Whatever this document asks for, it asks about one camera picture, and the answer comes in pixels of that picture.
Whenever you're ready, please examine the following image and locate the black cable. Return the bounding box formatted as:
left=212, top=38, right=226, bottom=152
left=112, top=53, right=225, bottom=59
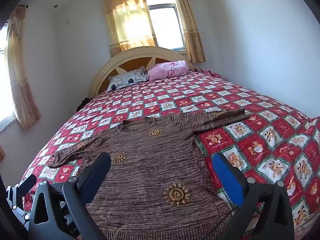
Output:
left=200, top=204, right=238, bottom=240

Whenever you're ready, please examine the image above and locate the pink pillow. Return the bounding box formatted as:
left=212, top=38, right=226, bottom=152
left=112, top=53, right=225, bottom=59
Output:
left=147, top=60, right=189, bottom=81

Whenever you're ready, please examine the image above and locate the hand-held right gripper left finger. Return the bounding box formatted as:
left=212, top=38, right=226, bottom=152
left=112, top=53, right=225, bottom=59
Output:
left=27, top=152, right=112, bottom=240

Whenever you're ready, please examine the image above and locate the wide yellow curtain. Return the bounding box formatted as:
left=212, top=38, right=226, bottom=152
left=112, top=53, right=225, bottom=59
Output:
left=100, top=0, right=159, bottom=58

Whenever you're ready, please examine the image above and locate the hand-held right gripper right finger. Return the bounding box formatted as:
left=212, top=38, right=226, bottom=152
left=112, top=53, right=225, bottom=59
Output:
left=212, top=152, right=295, bottom=240

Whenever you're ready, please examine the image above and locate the red checked printed quilt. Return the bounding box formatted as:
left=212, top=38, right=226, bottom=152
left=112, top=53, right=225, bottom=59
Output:
left=21, top=69, right=320, bottom=240

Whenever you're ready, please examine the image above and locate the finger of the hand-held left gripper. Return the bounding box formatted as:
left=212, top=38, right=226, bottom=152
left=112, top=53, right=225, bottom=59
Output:
left=15, top=174, right=37, bottom=198

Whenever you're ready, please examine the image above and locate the cream wooden headboard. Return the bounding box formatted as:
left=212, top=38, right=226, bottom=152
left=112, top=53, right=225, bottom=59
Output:
left=89, top=46, right=198, bottom=98

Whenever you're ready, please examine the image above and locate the side window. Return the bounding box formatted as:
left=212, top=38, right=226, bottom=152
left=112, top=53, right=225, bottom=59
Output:
left=0, top=22, right=18, bottom=133

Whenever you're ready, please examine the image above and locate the grey patterned pillow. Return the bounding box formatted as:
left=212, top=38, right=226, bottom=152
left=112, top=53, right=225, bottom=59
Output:
left=106, top=66, right=148, bottom=92

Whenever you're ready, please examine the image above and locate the window behind headboard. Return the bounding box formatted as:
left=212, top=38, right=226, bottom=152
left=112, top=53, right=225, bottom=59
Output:
left=143, top=0, right=187, bottom=53

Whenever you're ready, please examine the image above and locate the dark cloth beside bed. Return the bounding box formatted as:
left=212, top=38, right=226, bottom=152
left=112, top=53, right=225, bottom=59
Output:
left=76, top=97, right=91, bottom=112

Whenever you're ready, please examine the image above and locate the brown knitted sweater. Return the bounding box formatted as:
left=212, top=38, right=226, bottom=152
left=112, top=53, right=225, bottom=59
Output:
left=47, top=109, right=250, bottom=240

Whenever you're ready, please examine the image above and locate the long yellow side curtain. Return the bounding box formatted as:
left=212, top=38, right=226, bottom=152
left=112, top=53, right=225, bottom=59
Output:
left=6, top=4, right=42, bottom=130

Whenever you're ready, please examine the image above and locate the narrow yellow curtain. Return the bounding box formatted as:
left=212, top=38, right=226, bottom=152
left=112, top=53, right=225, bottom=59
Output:
left=168, top=0, right=207, bottom=63

